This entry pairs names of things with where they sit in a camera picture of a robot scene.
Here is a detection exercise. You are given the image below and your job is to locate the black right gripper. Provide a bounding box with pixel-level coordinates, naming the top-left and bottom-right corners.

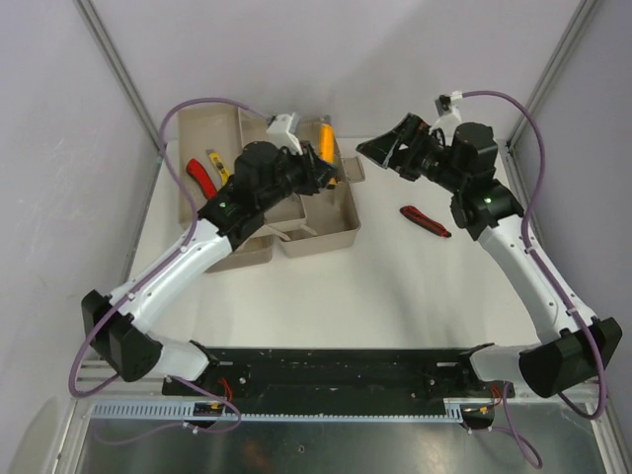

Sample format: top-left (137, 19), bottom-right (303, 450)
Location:
top-left (356, 114), bottom-right (466, 194)

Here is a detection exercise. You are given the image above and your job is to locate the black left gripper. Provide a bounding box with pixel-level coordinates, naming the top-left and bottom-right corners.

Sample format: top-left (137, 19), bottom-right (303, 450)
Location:
top-left (256, 139), bottom-right (336, 211)

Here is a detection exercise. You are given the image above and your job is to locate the yellow black box cutter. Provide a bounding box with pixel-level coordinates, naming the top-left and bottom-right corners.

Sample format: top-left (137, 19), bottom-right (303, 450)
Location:
top-left (206, 149), bottom-right (230, 186)

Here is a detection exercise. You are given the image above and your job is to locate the red black utility knife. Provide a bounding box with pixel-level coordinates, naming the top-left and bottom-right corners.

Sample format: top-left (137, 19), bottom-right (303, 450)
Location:
top-left (399, 205), bottom-right (451, 238)

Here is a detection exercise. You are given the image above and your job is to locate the beige plastic tool box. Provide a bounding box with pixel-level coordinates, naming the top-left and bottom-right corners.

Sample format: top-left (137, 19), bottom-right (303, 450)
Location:
top-left (172, 104), bottom-right (365, 273)

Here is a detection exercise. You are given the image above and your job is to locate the yellow utility knife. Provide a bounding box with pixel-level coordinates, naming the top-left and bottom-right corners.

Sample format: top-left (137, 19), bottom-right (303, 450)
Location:
top-left (319, 122), bottom-right (338, 169)

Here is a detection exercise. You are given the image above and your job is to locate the red folding knife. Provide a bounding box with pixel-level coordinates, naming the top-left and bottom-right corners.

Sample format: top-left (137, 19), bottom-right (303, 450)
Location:
top-left (186, 158), bottom-right (217, 199)

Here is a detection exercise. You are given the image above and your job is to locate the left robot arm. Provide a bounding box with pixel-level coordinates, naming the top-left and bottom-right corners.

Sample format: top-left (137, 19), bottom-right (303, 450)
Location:
top-left (81, 141), bottom-right (336, 395)

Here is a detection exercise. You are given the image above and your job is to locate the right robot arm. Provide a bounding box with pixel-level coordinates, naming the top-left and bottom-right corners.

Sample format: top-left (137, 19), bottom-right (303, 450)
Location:
top-left (356, 114), bottom-right (622, 398)

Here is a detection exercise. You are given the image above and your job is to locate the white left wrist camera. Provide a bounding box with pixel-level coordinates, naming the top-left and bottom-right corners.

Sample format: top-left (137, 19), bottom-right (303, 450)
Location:
top-left (266, 113), bottom-right (302, 155)

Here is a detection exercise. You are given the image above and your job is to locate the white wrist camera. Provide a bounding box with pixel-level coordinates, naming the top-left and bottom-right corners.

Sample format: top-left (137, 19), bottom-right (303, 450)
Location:
top-left (266, 113), bottom-right (302, 155)
top-left (432, 91), bottom-right (463, 132)

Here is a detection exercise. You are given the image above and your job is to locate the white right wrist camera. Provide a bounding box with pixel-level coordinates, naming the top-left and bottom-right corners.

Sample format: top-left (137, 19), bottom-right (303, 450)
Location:
top-left (432, 91), bottom-right (463, 132)

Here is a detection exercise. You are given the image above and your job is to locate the right aluminium frame post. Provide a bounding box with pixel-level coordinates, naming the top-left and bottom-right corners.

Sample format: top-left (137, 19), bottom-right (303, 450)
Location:
top-left (505, 0), bottom-right (604, 154)

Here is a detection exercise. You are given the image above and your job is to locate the aluminium frame post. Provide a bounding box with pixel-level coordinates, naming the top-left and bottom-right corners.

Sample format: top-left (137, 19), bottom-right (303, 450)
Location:
top-left (72, 0), bottom-right (167, 154)
top-left (505, 0), bottom-right (604, 154)

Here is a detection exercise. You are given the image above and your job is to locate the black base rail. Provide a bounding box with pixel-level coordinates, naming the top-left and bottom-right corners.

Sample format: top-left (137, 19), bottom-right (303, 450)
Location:
top-left (162, 348), bottom-right (514, 415)

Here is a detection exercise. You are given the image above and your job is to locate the left aluminium frame post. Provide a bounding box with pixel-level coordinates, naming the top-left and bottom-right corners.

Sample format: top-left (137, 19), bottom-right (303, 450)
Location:
top-left (72, 0), bottom-right (167, 154)

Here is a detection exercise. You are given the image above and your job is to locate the white cable duct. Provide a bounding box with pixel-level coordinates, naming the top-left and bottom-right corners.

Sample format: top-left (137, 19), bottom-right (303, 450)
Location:
top-left (90, 400), bottom-right (495, 424)

